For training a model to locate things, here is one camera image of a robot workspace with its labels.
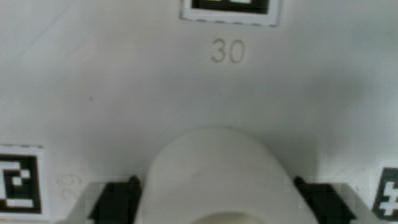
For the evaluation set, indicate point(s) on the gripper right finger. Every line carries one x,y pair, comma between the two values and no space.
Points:
334,203

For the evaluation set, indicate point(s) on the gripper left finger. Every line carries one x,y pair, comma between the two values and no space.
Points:
116,205

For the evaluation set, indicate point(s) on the white round table top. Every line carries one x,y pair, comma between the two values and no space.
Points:
119,76

